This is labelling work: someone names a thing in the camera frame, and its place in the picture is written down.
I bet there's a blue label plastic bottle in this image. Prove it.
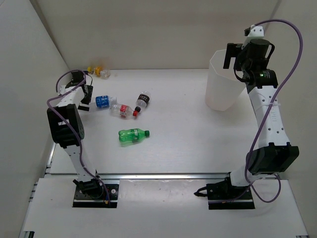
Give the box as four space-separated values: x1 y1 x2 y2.
95 95 117 109

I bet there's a yellow cap clear bottle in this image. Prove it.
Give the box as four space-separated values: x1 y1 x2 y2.
87 66 110 78

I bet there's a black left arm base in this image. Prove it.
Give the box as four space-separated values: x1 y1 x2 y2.
72 179 119 208

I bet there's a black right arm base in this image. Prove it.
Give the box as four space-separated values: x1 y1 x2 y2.
194 175 255 210

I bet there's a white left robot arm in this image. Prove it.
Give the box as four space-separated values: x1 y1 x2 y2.
47 70 104 198

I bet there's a white octagonal plastic bin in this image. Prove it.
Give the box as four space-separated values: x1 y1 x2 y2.
205 50 245 112

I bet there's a red label clear bottle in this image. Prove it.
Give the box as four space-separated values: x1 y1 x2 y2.
110 104 138 119

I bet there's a green plastic bottle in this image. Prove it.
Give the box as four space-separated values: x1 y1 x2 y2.
118 128 150 145

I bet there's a black label clear bottle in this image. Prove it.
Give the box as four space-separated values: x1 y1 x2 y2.
135 91 151 113

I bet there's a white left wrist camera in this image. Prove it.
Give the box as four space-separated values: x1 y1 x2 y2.
57 85 72 96

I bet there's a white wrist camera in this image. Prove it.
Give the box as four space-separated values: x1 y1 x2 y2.
242 25 264 48
57 85 72 96

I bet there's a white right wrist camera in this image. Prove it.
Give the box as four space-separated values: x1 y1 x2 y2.
242 25 264 48

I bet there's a silver aluminium front rail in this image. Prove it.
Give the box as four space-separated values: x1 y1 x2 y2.
100 173 226 180

